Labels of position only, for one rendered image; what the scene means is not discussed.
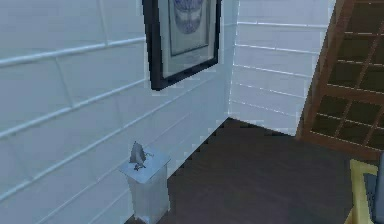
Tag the black framed wall picture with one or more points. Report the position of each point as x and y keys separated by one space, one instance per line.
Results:
x=186 y=36

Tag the yellow wooden table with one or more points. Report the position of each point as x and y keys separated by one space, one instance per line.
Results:
x=360 y=196

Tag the white pedestal stand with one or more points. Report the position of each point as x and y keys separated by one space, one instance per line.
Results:
x=148 y=190

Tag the small grey statuette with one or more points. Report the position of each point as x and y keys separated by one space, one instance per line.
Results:
x=137 y=156

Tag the grey blue chair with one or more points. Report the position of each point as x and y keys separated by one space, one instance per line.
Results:
x=378 y=193

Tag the brown wooden lattice shelf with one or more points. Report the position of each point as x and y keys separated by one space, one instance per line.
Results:
x=350 y=83

